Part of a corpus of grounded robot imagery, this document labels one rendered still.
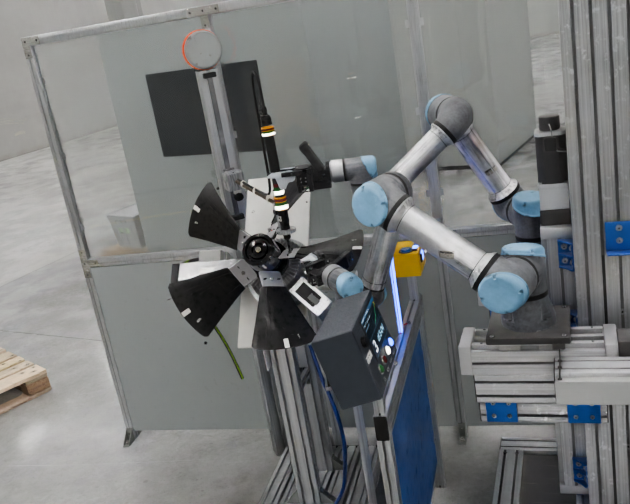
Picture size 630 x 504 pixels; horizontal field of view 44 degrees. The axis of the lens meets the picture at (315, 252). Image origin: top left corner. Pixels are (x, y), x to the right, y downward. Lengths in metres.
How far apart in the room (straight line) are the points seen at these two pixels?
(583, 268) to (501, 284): 0.39
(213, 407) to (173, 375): 0.25
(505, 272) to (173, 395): 2.34
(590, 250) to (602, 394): 0.42
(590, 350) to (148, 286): 2.22
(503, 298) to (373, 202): 0.42
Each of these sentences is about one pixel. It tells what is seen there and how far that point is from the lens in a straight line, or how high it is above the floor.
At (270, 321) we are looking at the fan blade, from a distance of 2.58.
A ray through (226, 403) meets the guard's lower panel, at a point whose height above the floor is 0.20.
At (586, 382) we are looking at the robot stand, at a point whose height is 0.95.
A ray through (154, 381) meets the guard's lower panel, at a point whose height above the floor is 0.33.
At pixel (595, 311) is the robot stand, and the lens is 2.40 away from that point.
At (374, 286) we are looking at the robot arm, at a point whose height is 1.13.
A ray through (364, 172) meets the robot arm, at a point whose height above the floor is 1.43.
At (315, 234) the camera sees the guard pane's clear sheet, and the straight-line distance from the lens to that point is 3.41.
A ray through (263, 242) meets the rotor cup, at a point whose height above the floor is 1.24.
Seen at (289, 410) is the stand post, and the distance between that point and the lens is 3.06.
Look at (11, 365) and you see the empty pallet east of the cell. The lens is 5.29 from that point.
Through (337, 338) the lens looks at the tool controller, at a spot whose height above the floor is 1.24.
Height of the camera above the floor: 1.98
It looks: 18 degrees down
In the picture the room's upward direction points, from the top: 10 degrees counter-clockwise
